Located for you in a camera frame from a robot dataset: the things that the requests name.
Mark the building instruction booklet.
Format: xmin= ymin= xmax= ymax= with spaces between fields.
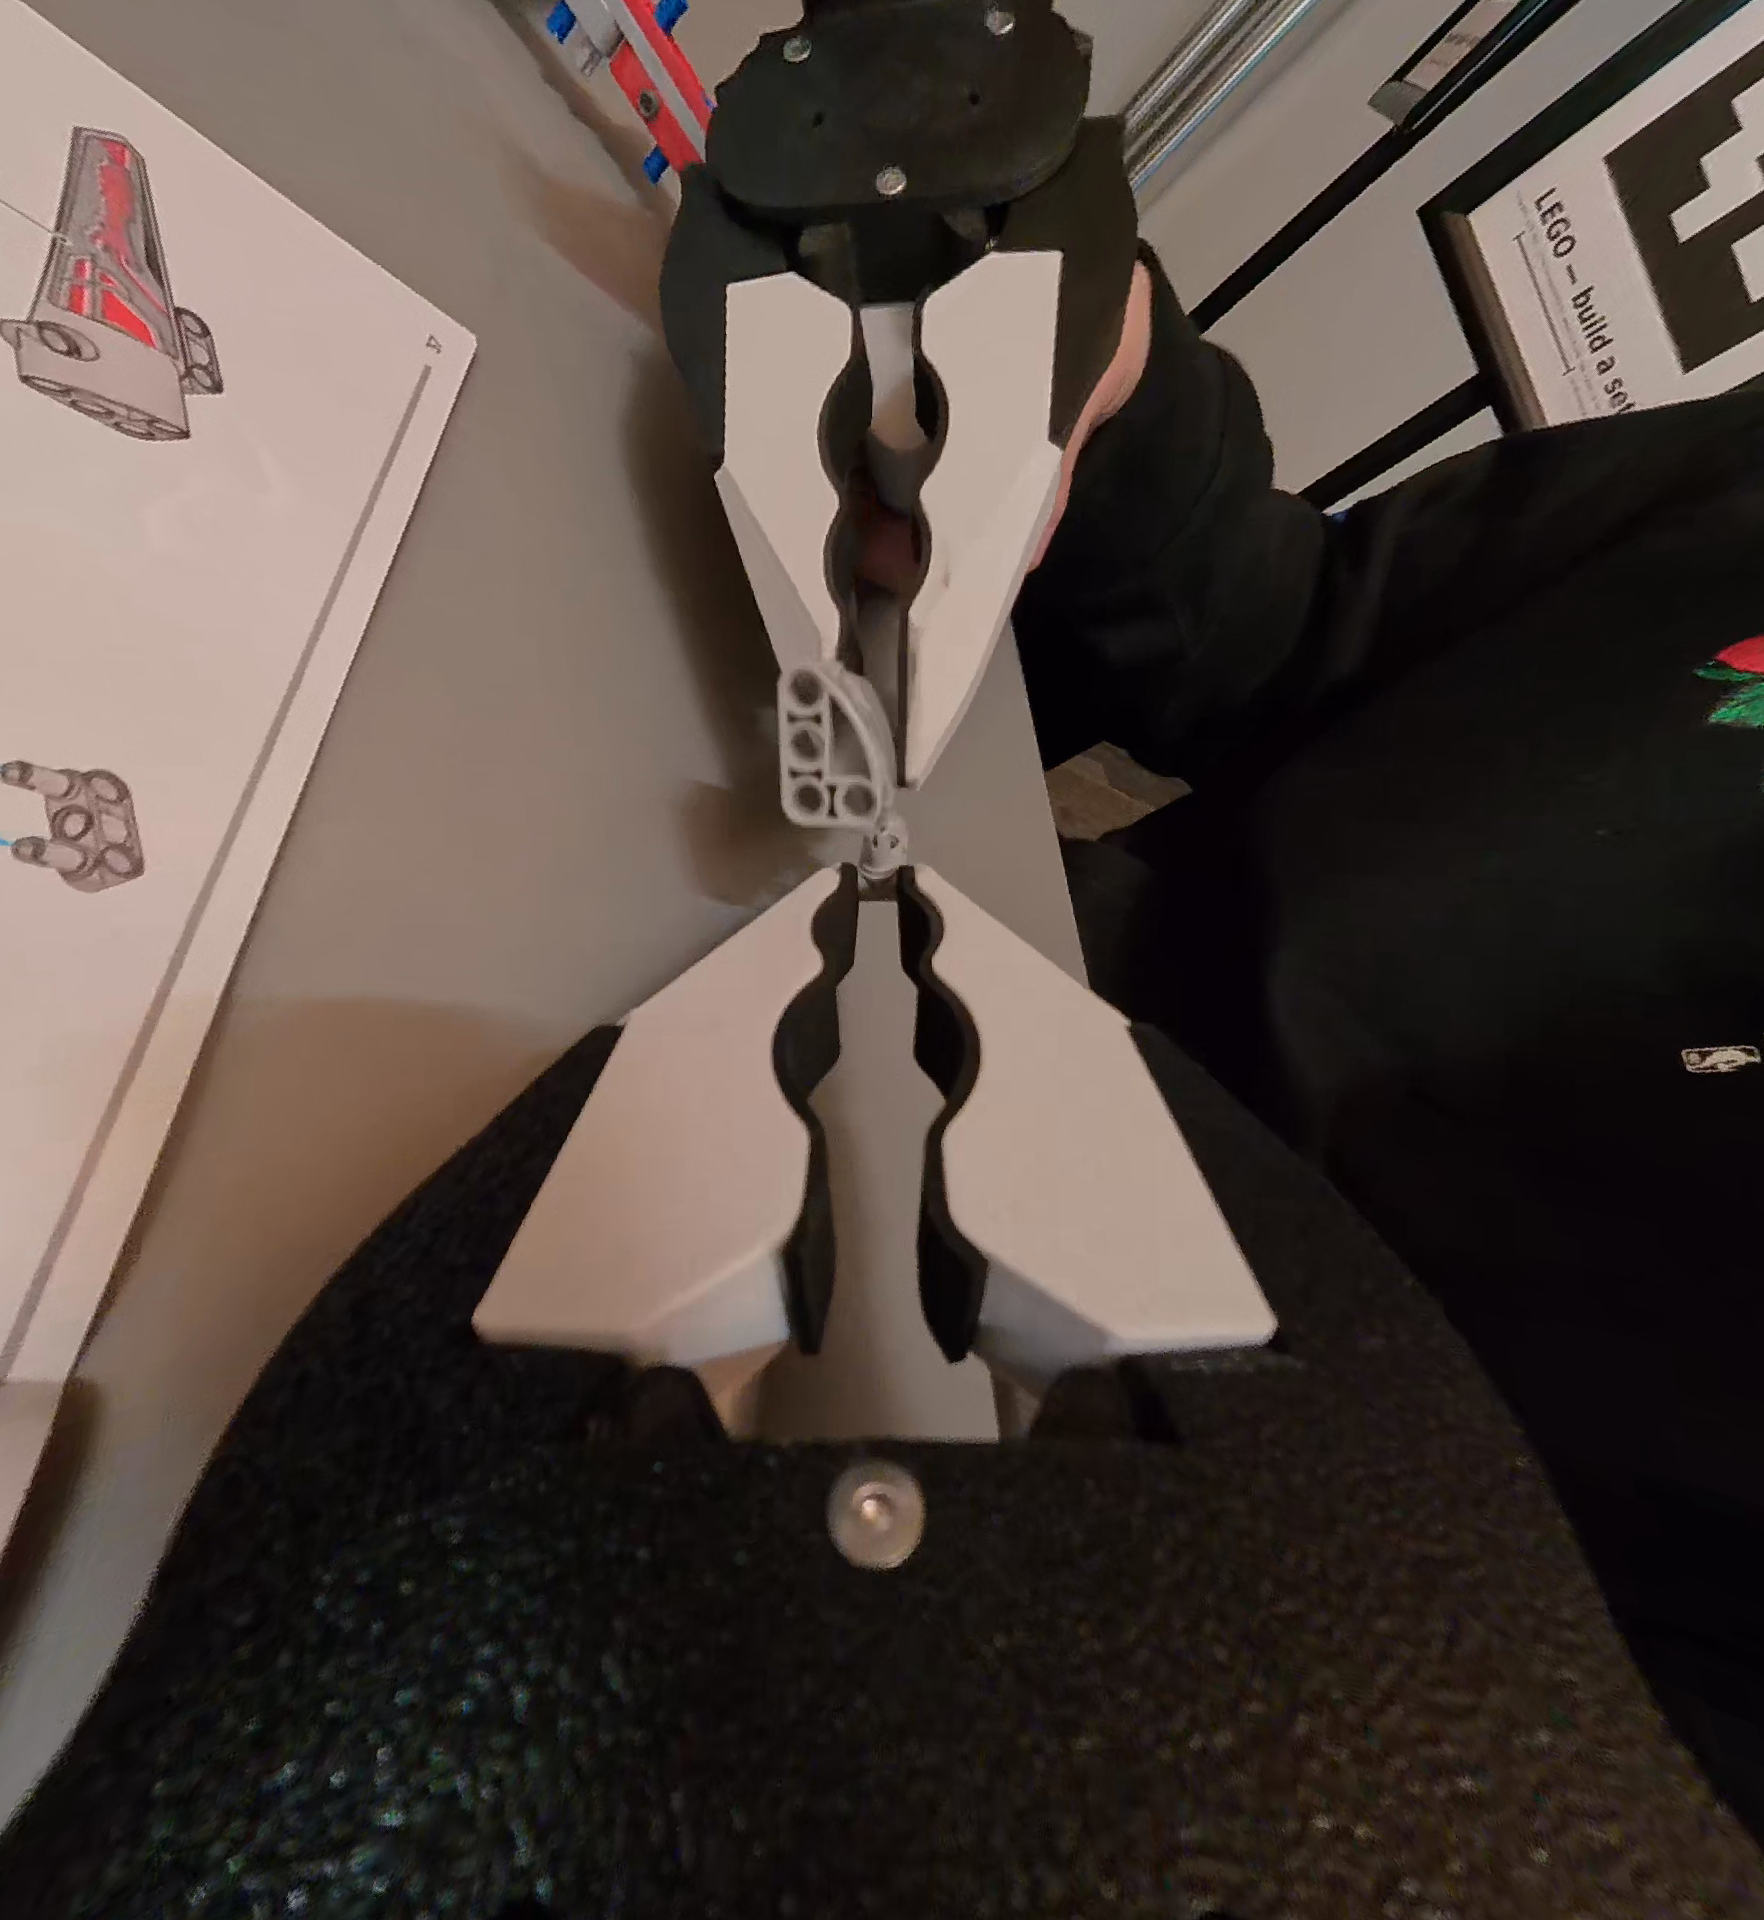
xmin=0 ymin=0 xmax=480 ymax=1735

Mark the framed black white poster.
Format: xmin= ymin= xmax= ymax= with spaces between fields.
xmin=1420 ymin=0 xmax=1764 ymax=438

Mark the person's black printed sweatshirt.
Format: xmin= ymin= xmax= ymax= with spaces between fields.
xmin=1062 ymin=360 xmax=1764 ymax=1920

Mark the grey toy brick panel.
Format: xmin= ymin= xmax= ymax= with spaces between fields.
xmin=775 ymin=657 xmax=900 ymax=830

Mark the toy brick vehicle model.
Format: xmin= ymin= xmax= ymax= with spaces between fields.
xmin=542 ymin=0 xmax=713 ymax=191

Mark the person's right hand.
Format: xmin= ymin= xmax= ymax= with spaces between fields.
xmin=1054 ymin=271 xmax=1172 ymax=497

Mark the silver metal rail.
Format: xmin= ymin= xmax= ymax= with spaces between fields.
xmin=1115 ymin=0 xmax=1370 ymax=191

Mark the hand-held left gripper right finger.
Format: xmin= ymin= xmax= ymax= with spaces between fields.
xmin=892 ymin=861 xmax=1280 ymax=1443

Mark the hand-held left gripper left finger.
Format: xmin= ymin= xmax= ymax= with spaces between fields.
xmin=472 ymin=861 xmax=861 ymax=1443

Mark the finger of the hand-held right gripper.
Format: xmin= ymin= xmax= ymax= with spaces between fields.
xmin=712 ymin=271 xmax=883 ymax=678
xmin=892 ymin=247 xmax=1072 ymax=792

